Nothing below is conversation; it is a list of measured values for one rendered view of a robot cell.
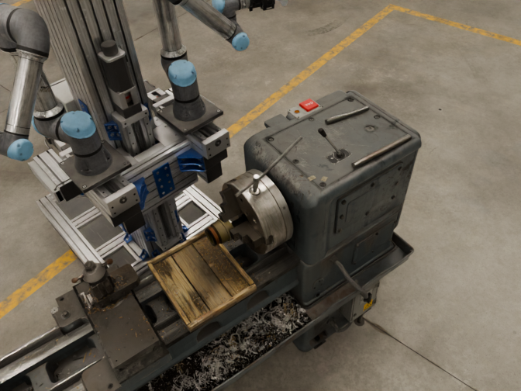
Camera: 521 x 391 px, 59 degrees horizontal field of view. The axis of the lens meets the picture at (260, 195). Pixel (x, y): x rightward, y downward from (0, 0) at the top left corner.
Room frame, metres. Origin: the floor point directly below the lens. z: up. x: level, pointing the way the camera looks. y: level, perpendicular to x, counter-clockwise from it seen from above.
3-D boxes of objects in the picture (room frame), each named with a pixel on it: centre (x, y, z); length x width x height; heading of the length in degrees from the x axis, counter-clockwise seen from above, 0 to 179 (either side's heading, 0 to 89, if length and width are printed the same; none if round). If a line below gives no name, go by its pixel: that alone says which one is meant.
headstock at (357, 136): (1.42, -0.30, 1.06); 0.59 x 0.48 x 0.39; 122
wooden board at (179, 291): (1.04, 0.26, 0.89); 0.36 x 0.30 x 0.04; 32
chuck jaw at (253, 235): (1.07, 0.05, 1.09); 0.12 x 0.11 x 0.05; 32
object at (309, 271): (1.42, -0.30, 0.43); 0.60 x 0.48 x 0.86; 122
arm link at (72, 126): (1.45, 0.69, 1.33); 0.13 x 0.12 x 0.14; 61
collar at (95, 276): (0.92, 0.59, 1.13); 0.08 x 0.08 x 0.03
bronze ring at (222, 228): (1.10, 0.16, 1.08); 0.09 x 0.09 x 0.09; 32
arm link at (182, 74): (1.77, 0.30, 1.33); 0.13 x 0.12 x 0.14; 19
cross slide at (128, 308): (0.87, 0.56, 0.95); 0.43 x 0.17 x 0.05; 32
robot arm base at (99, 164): (1.45, 0.68, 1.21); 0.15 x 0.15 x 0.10
